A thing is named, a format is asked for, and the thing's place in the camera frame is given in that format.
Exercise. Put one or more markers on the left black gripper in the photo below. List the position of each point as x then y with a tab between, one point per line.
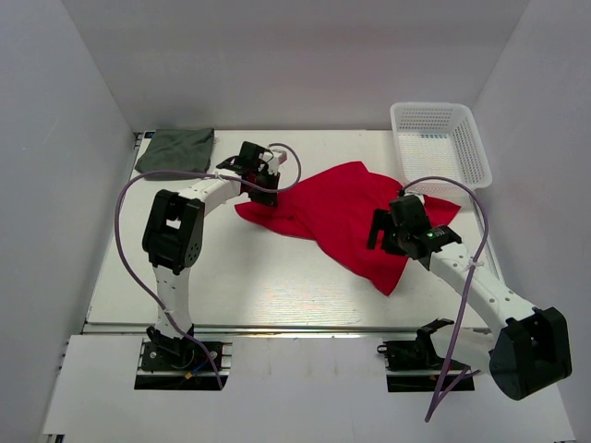
270	197

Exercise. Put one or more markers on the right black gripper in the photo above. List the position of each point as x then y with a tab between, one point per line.
381	219

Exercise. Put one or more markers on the red t-shirt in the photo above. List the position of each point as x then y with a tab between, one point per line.
335	209

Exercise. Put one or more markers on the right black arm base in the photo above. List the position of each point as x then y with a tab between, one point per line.
413	366

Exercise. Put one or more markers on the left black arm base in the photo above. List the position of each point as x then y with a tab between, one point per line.
179	364

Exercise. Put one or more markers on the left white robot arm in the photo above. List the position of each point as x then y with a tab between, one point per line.
174	233

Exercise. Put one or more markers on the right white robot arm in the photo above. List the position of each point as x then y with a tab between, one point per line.
525	349

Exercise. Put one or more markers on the folded grey t-shirt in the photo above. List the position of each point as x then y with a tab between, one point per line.
186	150

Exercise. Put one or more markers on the white plastic basket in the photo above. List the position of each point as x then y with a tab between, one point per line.
439	138

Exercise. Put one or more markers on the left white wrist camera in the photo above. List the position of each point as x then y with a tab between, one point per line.
274	157

